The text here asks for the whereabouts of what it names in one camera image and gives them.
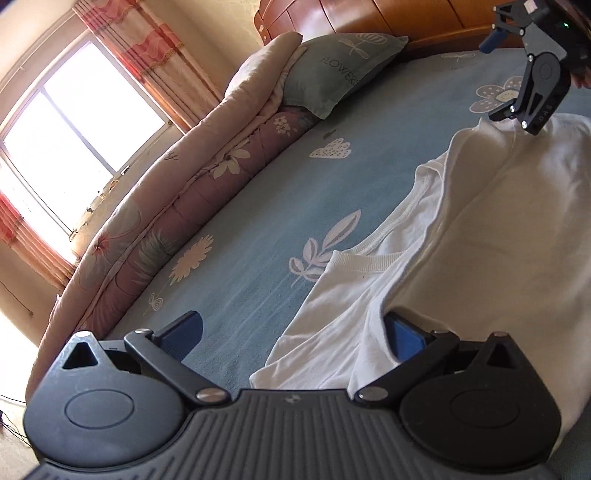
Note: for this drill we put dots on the white printed sweatshirt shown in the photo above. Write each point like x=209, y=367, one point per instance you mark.
x=494, y=236

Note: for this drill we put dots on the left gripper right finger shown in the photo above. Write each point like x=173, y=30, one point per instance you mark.
x=473, y=405

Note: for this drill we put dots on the blue floral bed sheet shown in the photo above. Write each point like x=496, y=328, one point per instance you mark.
x=249, y=269

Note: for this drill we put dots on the orange patterned curtain left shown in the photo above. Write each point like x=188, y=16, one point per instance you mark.
x=31, y=248

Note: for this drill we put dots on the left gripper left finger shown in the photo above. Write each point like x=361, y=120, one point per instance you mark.
x=104, y=404

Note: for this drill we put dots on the orange wooden headboard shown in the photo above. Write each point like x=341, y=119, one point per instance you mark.
x=431, y=26

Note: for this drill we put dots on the orange patterned curtain right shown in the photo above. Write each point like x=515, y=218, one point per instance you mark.
x=154, y=56

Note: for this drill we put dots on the orange patterned curtain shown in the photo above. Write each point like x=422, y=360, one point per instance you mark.
x=31, y=248
x=154, y=56

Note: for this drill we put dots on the grey-green pillow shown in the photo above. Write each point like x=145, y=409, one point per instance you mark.
x=335, y=65

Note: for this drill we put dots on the pink floral folded quilt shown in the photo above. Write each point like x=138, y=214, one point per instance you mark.
x=181, y=191

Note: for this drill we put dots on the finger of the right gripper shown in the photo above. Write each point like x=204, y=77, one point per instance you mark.
x=533, y=22
x=545, y=84

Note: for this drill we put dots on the person's right hand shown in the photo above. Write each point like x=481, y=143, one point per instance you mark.
x=582, y=79

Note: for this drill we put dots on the bright window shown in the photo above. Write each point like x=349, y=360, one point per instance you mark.
x=82, y=126

